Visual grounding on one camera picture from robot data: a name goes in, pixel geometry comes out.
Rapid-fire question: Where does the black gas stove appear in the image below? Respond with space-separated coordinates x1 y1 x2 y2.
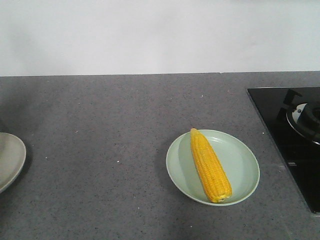
247 86 320 214

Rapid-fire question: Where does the near stove burner grate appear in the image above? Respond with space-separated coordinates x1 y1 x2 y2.
276 89 320 145

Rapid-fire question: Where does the grey side stone countertop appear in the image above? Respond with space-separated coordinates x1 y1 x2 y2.
0 71 320 240

